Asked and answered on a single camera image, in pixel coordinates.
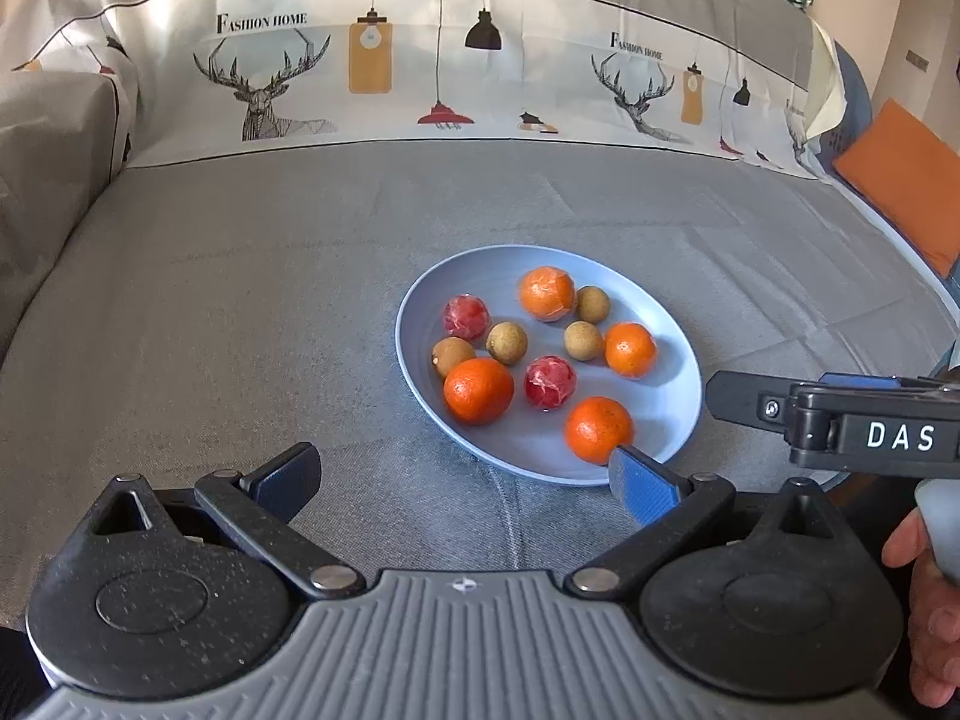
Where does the orange mandarin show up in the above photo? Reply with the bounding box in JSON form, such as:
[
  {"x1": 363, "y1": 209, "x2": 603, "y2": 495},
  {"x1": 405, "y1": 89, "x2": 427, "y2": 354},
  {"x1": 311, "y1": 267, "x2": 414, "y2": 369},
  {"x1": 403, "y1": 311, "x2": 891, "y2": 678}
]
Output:
[
  {"x1": 604, "y1": 322, "x2": 659, "y2": 379},
  {"x1": 519, "y1": 265, "x2": 576, "y2": 323},
  {"x1": 565, "y1": 397, "x2": 635, "y2": 465},
  {"x1": 443, "y1": 358, "x2": 514, "y2": 426}
]

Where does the light blue plate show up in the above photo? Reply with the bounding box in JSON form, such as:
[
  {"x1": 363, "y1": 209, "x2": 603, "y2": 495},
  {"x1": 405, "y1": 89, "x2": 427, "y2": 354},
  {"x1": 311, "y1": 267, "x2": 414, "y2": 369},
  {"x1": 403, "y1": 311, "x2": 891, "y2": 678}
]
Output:
[{"x1": 394, "y1": 244, "x2": 701, "y2": 488}]

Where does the red fruit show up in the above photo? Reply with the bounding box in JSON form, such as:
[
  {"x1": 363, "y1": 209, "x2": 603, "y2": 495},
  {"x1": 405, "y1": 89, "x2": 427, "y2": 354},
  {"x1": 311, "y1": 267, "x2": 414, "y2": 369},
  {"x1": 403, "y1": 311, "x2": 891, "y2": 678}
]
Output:
[
  {"x1": 441, "y1": 294, "x2": 490, "y2": 341},
  {"x1": 524, "y1": 355, "x2": 578, "y2": 411}
]

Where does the brown longan fruit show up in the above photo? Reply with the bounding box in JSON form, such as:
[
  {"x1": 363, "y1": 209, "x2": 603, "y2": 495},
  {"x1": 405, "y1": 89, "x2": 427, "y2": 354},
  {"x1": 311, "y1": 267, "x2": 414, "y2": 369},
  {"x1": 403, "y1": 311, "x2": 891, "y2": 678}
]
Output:
[
  {"x1": 576, "y1": 284, "x2": 612, "y2": 325},
  {"x1": 485, "y1": 322, "x2": 529, "y2": 367},
  {"x1": 431, "y1": 335, "x2": 477, "y2": 379},
  {"x1": 563, "y1": 320, "x2": 605, "y2": 362}
]

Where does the person's right hand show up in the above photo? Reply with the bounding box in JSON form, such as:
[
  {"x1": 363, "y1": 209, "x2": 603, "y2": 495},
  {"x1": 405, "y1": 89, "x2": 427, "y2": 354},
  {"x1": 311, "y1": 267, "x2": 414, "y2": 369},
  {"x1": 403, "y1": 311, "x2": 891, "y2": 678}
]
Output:
[{"x1": 882, "y1": 509, "x2": 960, "y2": 709}]

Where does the orange cushion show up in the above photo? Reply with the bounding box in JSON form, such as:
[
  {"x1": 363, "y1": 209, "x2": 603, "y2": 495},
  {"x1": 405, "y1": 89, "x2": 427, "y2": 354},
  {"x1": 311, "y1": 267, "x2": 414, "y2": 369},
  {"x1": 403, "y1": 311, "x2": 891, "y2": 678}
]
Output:
[{"x1": 832, "y1": 99, "x2": 960, "y2": 278}]

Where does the grey printed sofa cover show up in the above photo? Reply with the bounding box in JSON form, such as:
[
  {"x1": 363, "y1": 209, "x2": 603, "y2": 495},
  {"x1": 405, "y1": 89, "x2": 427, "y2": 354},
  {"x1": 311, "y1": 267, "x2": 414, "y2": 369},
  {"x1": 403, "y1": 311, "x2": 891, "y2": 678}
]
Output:
[{"x1": 2, "y1": 0, "x2": 958, "y2": 624}]

